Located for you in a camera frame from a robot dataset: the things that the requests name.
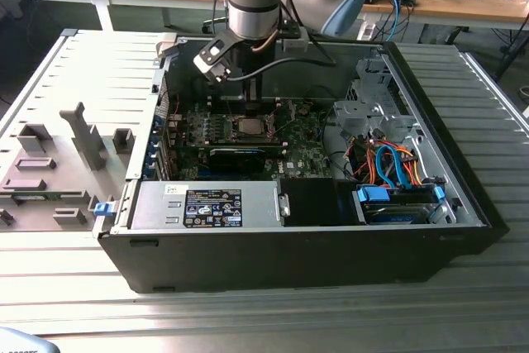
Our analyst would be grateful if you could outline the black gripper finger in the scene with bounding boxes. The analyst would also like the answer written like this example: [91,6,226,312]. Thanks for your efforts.
[242,79,265,117]

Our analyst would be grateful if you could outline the silver CPU green edge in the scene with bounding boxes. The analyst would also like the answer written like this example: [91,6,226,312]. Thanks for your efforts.
[236,117,266,136]

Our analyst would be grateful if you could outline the RAM slot white clips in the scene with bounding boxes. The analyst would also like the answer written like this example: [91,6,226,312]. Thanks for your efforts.
[207,103,283,111]
[207,97,283,104]

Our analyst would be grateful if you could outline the CPU socket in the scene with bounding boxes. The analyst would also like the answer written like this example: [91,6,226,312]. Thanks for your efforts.
[229,112,277,143]

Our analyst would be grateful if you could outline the black graphics card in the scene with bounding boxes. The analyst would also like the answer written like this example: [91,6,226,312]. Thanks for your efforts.
[207,146,267,175]

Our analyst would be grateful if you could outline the green motherboard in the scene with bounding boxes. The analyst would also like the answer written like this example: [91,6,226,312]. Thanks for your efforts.
[164,98,334,184]

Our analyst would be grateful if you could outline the beige case latch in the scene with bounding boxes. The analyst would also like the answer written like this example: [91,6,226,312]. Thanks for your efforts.
[155,32,179,59]

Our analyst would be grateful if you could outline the perforated metal drive cage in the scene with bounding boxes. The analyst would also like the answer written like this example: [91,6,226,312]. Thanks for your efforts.
[346,57,400,103]

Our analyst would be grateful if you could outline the black plastic shroud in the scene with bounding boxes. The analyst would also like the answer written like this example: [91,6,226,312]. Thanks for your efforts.
[279,177,339,227]

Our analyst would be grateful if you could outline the small white device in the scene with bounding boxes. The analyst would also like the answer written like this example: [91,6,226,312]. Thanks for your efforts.
[357,21,378,42]

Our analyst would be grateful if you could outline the grey power supply unit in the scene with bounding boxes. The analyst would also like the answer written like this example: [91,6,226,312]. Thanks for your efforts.
[126,180,287,231]

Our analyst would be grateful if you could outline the black PC case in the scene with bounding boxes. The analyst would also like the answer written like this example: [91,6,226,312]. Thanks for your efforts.
[95,33,510,294]

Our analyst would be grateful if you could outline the hard disk in blue carrier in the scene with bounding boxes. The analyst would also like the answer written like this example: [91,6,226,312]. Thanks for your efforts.
[352,184,448,227]

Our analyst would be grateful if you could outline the blue disk carrier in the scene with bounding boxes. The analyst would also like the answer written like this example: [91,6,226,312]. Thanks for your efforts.
[93,201,116,218]

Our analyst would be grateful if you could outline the grey parts rack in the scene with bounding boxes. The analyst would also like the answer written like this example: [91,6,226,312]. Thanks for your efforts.
[0,100,137,233]

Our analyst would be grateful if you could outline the RAM stick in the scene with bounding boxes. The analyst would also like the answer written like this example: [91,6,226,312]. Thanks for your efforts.
[11,192,61,202]

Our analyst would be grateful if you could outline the pale grey device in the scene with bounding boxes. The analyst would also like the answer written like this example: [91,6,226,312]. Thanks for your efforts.
[0,326,57,353]

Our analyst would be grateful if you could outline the black camera cable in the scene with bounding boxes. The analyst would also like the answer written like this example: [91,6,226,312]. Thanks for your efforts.
[224,32,338,81]

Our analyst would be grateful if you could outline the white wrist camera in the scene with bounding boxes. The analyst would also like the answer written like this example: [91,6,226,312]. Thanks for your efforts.
[193,36,232,83]

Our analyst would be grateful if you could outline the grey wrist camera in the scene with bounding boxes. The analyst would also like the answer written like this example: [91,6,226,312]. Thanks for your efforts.
[282,36,309,53]

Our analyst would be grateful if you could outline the thin black cable loop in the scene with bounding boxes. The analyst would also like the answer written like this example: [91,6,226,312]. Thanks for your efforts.
[304,84,333,104]

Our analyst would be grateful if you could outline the blue SATA wire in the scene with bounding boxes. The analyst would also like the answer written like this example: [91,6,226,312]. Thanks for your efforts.
[373,141,408,189]

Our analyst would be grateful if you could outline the orange SATA wire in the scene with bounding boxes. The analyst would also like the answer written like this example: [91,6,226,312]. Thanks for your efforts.
[354,142,426,185]

